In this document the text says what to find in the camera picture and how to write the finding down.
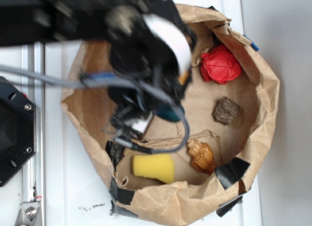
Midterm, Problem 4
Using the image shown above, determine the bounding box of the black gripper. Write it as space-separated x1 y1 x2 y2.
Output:
105 0 197 140

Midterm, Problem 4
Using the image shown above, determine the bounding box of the dark green plastic pickle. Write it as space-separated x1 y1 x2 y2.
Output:
154 105 181 122

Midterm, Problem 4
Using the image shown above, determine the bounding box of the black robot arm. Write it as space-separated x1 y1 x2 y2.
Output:
0 0 196 133

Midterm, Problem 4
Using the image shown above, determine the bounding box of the crumpled red paper ball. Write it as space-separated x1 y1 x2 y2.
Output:
200 44 242 85

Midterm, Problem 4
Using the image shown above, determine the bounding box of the brown rough rock cube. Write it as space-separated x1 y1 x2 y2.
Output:
212 96 240 125

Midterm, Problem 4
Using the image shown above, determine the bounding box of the brown paper bag bin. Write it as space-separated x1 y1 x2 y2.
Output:
61 4 280 226

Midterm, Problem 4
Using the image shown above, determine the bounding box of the yellow foam sponge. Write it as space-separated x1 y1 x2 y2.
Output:
132 153 175 184

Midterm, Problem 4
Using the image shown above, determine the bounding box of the brown glossy seashell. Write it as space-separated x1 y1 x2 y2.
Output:
187 138 217 175

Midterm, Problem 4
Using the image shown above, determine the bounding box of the white plastic tray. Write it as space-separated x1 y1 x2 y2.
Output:
42 0 262 226

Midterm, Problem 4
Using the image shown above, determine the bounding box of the white flat ribbon cable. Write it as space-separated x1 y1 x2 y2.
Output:
143 13 193 75

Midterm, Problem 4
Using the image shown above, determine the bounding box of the grey braided cable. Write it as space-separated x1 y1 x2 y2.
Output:
0 64 191 154

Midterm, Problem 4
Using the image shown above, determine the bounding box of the aluminium extrusion rail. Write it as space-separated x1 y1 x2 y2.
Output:
20 42 46 226

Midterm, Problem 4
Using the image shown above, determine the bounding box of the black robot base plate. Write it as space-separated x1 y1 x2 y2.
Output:
0 77 36 187

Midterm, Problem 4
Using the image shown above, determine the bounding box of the metal corner bracket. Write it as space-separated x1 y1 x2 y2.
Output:
14 202 42 226

